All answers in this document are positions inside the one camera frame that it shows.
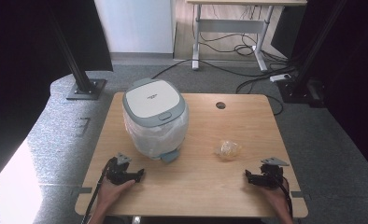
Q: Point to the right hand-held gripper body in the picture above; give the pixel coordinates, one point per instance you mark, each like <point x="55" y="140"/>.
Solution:
<point x="271" y="177"/>

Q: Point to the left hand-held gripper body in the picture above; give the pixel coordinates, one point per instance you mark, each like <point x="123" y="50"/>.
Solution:
<point x="118" y="174"/>

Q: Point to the clear plastic wrapper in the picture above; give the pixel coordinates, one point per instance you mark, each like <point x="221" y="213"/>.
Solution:
<point x="228" y="150"/>

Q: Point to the white pedal bin grey lid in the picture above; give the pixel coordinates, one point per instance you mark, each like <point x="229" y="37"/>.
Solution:
<point x="152" y="99"/>

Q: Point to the person's left hand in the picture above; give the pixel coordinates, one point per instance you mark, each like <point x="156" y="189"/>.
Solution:
<point x="109" y="196"/>

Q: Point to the grey tape strip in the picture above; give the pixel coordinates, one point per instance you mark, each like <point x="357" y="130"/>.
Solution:
<point x="85" y="189"/>
<point x="297" y="194"/>

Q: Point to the translucent plastic bag liner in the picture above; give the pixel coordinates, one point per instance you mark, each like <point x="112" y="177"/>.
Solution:
<point x="157" y="138"/>

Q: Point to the white power strip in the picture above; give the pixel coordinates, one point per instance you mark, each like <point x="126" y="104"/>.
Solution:
<point x="280" y="77"/>

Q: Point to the black metal stand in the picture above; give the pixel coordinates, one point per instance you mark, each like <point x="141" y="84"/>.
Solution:
<point x="309" y="71"/>
<point x="79" y="77"/>

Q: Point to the black curtain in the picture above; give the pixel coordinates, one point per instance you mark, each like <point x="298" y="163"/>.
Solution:
<point x="356" y="77"/>
<point x="26" y="62"/>

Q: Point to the white panel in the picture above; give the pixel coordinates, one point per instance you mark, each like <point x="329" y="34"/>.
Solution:
<point x="135" y="25"/>

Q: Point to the white-legged wooden desk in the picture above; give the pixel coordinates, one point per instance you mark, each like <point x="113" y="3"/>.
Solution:
<point x="232" y="26"/>

